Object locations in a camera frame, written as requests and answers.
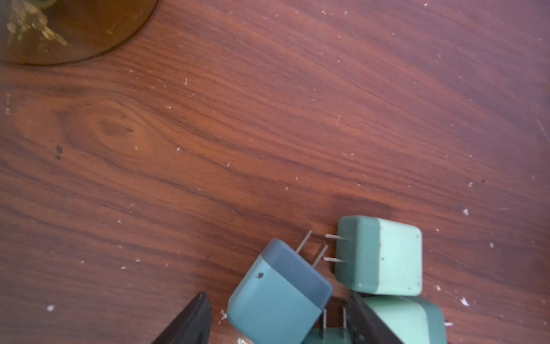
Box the green plug pile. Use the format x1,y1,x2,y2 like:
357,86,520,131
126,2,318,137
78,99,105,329
362,295,448,344
302,308,352,344

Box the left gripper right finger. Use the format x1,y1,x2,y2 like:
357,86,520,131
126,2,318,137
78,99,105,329
347,292,403,344

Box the green plug pile lower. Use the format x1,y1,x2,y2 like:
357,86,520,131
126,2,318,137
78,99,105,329
302,308,352,344

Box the artificial plant in amber vase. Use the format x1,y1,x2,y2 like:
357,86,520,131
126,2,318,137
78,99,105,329
1,0,160,67

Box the green plug pile middle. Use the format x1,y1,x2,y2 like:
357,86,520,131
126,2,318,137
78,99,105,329
362,295,448,344

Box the green plug upper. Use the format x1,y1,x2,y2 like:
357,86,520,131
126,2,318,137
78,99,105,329
324,215,423,297

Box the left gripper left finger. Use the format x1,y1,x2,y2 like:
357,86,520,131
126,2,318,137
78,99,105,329
153,292,212,344

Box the teal plug left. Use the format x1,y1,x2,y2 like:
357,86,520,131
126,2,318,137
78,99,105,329
226,232,334,343

